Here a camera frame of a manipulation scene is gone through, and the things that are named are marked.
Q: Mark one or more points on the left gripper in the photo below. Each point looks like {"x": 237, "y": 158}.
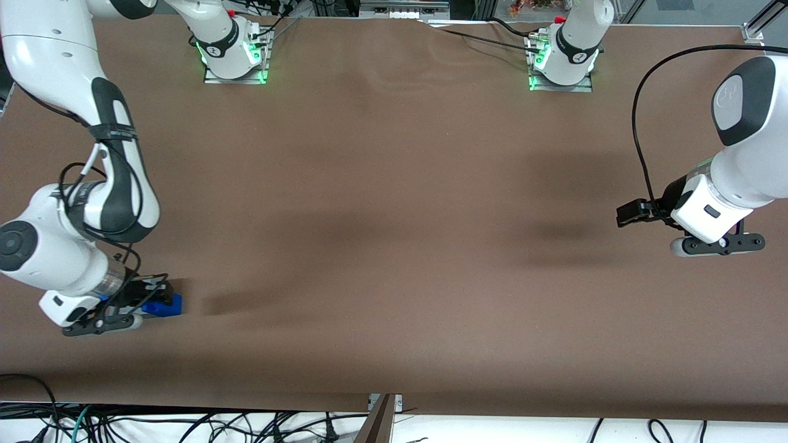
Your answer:
{"x": 673, "y": 196}

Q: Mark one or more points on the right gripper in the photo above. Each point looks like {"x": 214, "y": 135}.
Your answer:
{"x": 133, "y": 292}

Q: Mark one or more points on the blue plastic part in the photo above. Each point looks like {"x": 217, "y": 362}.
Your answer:
{"x": 166, "y": 309}

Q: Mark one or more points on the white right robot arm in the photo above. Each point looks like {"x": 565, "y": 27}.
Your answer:
{"x": 55, "y": 55}

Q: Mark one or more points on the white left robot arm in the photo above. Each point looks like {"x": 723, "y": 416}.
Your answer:
{"x": 751, "y": 160}

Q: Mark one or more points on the brown table cover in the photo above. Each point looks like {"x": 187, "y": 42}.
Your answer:
{"x": 394, "y": 246}

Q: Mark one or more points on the gray electronics box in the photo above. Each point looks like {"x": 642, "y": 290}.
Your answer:
{"x": 403, "y": 11}

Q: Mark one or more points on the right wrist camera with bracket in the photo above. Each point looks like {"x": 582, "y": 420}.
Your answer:
{"x": 98, "y": 325}

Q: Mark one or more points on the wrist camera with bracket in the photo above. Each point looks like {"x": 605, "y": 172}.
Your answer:
{"x": 98, "y": 325}
{"x": 720, "y": 245}

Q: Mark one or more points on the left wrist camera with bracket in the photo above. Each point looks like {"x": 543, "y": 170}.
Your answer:
{"x": 720, "y": 245}

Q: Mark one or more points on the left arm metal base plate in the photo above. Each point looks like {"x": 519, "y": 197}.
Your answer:
{"x": 585, "y": 86}

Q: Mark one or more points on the aluminium frame corner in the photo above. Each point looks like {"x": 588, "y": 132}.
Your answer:
{"x": 754, "y": 31}

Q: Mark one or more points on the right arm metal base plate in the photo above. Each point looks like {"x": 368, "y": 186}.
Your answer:
{"x": 258, "y": 71}

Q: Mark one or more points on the metal post with bracket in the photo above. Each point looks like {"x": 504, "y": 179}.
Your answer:
{"x": 377, "y": 424}

